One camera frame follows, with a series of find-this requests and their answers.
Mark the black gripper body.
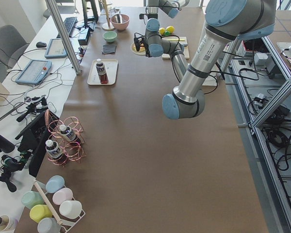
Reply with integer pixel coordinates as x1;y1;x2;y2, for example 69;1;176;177
133;33;149;53

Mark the white round plate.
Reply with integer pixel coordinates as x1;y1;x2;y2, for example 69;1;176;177
130;43;146;56

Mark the glazed ring donut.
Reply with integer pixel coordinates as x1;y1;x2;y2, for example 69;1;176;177
133;46;145;52

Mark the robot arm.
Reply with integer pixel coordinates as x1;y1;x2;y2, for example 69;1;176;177
134;0;276;119
139;0;190;19

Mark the cream rabbit tray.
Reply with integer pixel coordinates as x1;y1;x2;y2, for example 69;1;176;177
87;59;118;85

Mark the dark tea bottle on tray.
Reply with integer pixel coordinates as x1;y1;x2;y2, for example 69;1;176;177
96;59;109;84

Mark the yellow plastic knife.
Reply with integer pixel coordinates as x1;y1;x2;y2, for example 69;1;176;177
163;37;186;41

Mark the pink bowl with ice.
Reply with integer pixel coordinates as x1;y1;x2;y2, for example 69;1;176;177
110;13;130;31

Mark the upper yellow lemon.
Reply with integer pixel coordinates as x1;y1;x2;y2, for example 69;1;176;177
159;27;166;35

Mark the yellow lemon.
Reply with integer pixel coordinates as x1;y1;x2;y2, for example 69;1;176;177
165;25;175;34
159;27;166;35

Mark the green bowl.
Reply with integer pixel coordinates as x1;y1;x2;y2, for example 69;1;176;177
103;31;117;43

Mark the grey folded cloth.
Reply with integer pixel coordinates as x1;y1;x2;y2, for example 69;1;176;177
102;44;117;54

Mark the lower yellow lemon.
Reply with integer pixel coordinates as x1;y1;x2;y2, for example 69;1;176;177
165;25;175;34

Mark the wooden cutting board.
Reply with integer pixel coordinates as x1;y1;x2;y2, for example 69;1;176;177
175;36;190;60

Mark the black keyboard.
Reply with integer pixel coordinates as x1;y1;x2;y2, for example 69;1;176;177
64;17;77;37

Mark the far teach pendant tablet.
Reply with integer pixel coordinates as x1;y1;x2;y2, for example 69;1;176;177
44;38;67;59

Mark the teach pendant tablet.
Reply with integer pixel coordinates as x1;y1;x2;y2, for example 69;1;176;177
44;38;67;59
15;60;52;86

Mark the black computer mouse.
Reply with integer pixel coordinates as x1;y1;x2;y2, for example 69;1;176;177
36;41;47;48

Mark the near teach pendant tablet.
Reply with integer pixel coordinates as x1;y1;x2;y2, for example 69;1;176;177
15;60;52;86

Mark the tea bottle in rack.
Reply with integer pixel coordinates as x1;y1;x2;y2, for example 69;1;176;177
59;124;81;145
45;139;67;166

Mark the grey office chair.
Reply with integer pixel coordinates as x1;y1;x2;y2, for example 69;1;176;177
0;24;29;74

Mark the black box stand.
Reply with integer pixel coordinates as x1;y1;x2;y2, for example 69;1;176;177
16;110;59;177

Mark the blue cup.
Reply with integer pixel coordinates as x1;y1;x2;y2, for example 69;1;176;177
46;175;65;193

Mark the pink cup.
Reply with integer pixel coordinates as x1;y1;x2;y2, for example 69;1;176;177
52;187;73;205

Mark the white cup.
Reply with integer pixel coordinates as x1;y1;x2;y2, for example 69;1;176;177
59;200;82;219

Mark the green cup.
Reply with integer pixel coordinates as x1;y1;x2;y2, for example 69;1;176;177
21;191;45;209

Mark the white cup rack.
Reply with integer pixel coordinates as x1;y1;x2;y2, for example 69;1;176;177
33;179;86;233

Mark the yellow cup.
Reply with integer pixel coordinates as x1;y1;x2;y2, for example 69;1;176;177
30;204;53;223

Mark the grey cup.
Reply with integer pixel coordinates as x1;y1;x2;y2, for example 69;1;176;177
37;217;61;233

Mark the metal tin cup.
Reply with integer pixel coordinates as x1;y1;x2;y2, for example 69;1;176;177
0;215;18;233

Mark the aluminium frame post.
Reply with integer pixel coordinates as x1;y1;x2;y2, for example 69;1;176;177
46;0;82;75

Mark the copper wire bottle rack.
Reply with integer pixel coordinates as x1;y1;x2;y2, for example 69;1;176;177
45;110;85;166

